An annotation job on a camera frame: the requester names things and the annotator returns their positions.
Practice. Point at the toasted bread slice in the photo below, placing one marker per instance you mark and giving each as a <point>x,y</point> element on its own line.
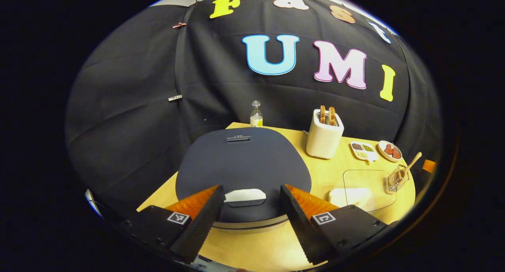
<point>322,114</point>
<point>332,116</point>

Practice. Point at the white divided bean dish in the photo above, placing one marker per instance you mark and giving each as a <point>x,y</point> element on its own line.
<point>363,150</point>

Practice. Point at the silver clip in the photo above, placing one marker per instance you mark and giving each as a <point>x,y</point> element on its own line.
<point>175,97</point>

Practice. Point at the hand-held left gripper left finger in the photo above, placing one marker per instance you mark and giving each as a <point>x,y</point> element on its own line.
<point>201,228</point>

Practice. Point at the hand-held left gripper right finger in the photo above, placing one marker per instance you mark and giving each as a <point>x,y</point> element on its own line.
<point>300,228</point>

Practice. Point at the white toaster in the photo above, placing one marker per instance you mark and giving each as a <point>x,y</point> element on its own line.
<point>323,140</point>

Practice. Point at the red meat piece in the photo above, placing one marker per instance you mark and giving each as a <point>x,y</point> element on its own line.
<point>389,149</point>
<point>396,153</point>

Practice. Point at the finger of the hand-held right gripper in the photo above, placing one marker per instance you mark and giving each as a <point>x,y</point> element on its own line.
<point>429,166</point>

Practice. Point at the dark grey rice cooker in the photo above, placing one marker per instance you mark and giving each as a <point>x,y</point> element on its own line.
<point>244,161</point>

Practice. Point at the small glass bottle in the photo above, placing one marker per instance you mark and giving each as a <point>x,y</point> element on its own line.
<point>256,116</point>

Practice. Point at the red clip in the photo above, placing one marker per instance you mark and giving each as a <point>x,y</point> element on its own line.
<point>179,25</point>

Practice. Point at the black backdrop cloth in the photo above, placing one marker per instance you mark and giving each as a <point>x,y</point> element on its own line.
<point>130,106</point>

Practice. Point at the wooden spoon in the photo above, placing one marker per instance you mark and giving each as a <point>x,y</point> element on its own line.
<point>410,165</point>

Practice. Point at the clear box of rice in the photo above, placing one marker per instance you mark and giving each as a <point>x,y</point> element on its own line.
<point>351,197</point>

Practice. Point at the round white plate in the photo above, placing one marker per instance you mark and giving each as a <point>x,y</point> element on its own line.
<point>382,153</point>

